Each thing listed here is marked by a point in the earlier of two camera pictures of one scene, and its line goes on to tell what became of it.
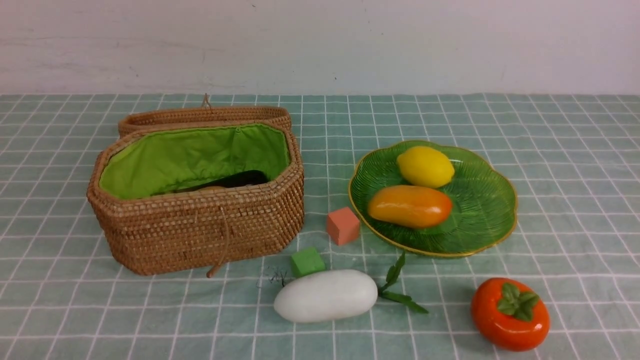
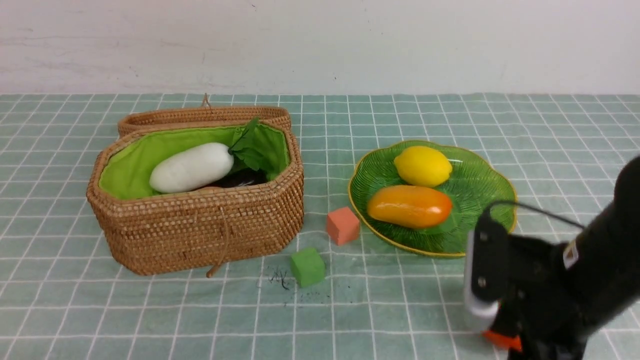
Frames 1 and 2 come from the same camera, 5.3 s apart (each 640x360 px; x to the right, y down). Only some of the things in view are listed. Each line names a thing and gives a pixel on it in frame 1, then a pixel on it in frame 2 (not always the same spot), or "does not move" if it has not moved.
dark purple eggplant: (238, 179) does not move
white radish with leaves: (332, 295) → (195, 164)
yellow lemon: (425, 167) does not move
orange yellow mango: (410, 206) does not move
